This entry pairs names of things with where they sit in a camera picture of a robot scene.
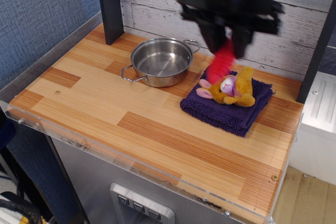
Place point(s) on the dark vertical post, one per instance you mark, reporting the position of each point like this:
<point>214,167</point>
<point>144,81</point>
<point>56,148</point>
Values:
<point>112,20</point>
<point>318,54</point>

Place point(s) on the white ribbed appliance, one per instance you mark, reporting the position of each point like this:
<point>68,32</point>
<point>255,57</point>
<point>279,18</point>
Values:
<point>313,151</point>

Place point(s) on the stainless steel pot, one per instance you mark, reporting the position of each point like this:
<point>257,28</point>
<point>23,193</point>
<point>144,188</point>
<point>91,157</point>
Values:
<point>161,62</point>

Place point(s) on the brown plush bunny toy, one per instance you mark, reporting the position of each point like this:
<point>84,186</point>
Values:
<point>231,89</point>

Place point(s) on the clear acrylic edge guard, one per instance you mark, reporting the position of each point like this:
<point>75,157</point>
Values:
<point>240,190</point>

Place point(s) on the dark vertical post right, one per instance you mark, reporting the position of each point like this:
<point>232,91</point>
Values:
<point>318,54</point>

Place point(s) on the silver dispenser button panel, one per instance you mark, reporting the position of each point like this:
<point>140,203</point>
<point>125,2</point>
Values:
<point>122,196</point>

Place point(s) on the red-handled metal spoon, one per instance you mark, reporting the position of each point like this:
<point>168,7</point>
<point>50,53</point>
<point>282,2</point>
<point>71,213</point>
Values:
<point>224,58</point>

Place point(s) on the dark vertical post left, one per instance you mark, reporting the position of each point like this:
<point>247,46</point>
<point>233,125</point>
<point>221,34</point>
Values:
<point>112,20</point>

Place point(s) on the stainless steel cabinet front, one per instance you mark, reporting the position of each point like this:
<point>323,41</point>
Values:
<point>92,177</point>

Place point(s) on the purple folded towel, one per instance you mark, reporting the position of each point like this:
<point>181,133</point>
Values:
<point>231,118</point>

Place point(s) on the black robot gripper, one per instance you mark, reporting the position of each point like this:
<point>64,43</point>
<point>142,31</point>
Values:
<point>243,16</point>

